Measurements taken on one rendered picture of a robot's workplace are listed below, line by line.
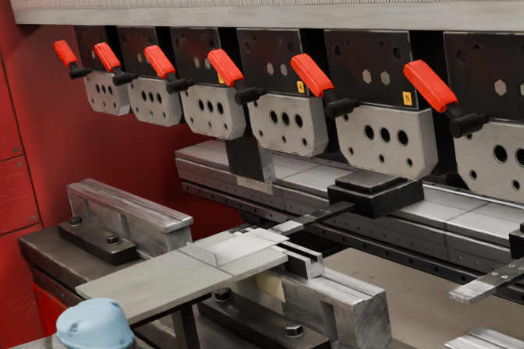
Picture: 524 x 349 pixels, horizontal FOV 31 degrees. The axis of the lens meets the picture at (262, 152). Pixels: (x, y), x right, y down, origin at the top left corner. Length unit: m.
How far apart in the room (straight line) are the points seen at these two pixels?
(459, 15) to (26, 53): 1.38
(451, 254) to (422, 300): 2.12
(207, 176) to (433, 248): 0.72
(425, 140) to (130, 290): 0.53
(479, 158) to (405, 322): 2.50
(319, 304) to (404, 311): 2.20
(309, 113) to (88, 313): 0.36
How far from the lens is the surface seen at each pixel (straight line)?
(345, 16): 1.07
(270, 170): 1.38
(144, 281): 1.38
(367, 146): 1.08
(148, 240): 1.80
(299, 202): 1.77
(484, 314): 3.43
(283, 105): 1.21
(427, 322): 3.40
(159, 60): 1.42
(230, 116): 1.33
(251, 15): 1.23
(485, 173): 0.95
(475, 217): 1.46
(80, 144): 2.21
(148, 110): 1.58
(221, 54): 1.26
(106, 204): 1.94
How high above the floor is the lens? 1.48
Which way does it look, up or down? 14 degrees down
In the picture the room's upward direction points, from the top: 10 degrees counter-clockwise
